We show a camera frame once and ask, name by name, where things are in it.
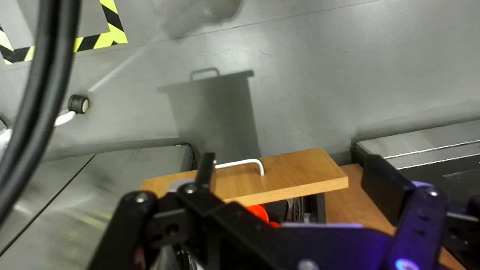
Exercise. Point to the stainless steel gas stove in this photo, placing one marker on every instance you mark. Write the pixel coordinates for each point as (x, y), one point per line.
(430, 144)

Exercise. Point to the white wheeled stand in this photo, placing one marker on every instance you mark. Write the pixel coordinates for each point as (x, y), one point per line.
(79, 104)

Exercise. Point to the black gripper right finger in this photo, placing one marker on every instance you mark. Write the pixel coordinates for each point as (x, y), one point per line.
(425, 225)

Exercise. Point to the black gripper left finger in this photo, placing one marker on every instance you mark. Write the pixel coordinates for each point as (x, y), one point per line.
(166, 225)

